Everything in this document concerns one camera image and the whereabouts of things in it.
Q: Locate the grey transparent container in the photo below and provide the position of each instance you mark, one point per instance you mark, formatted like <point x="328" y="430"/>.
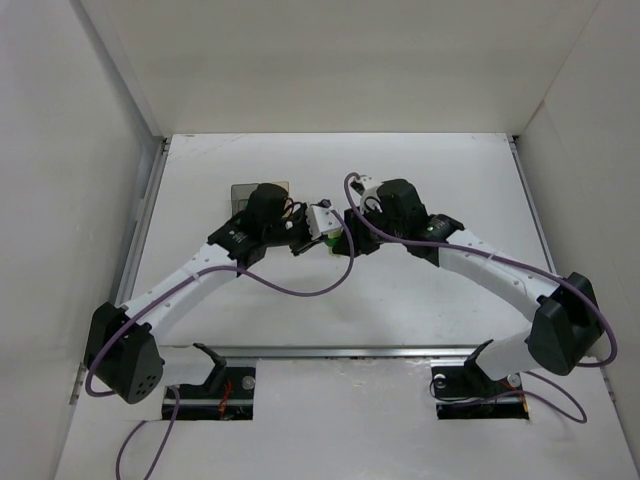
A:
<point x="240" y="194"/>

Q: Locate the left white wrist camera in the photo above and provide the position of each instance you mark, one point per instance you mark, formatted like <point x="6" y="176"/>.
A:
<point x="322" y="219"/>

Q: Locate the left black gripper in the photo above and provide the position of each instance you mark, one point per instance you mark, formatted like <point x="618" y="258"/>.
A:
<point x="302" y="245"/>

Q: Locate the orange transparent container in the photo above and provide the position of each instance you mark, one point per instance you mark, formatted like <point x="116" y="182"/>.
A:
<point x="283" y="184"/>

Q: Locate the metal table edge rail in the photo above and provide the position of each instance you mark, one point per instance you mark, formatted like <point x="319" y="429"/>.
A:
<point x="325" y="352"/>

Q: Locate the striped green lego stack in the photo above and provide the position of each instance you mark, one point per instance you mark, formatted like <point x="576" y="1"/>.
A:
<point x="332" y="243"/>

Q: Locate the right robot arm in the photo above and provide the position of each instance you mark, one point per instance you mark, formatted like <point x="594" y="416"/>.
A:
<point x="562" y="313"/>

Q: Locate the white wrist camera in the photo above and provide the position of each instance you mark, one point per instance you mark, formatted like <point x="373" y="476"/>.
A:
<point x="322" y="219"/>
<point x="366" y="188"/>

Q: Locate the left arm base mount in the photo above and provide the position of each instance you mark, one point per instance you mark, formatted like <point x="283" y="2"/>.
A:
<point x="202" y="385"/>

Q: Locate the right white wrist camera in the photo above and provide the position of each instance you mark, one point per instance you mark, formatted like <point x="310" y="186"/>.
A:
<point x="366" y="188"/>

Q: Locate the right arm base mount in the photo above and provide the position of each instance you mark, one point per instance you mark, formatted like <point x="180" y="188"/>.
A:
<point x="462" y="391"/>

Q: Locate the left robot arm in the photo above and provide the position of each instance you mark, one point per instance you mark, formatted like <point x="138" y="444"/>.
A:
<point x="122" y="356"/>

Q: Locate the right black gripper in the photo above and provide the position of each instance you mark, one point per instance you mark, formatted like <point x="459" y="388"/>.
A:
<point x="351" y="237"/>

